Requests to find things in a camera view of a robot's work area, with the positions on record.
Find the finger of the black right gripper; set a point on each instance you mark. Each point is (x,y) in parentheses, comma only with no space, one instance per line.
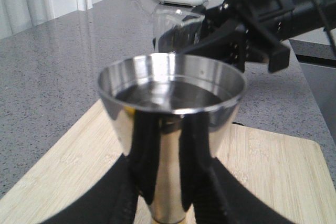
(227,44)
(214,18)

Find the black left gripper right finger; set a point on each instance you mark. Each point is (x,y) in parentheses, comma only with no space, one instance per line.
(207,185)

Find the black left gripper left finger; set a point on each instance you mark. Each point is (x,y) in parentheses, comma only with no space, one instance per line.
(113,199)

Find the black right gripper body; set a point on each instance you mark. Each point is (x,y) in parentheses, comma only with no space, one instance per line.
(269,22)

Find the glass beaker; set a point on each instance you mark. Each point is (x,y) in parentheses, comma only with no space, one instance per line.
(175,28)

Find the steel double jigger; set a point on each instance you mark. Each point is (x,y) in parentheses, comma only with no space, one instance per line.
(170,113)

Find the wooden cutting board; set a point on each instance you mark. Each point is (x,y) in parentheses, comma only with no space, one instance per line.
(287,173)

